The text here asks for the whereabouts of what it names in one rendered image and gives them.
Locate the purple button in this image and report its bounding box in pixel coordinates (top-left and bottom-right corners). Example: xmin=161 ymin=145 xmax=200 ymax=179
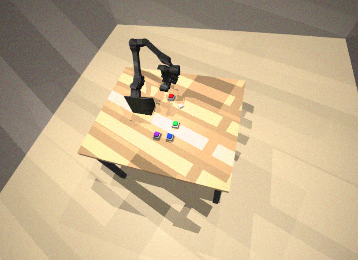
xmin=153 ymin=131 xmax=161 ymax=140

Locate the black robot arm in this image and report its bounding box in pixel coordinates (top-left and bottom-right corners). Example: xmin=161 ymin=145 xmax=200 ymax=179
xmin=129 ymin=38 xmax=180 ymax=98

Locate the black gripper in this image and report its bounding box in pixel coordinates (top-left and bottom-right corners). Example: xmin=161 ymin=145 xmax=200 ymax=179
xmin=159 ymin=74 xmax=171 ymax=92

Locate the red button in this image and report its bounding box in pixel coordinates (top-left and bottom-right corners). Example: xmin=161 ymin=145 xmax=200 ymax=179
xmin=168 ymin=94 xmax=175 ymax=101

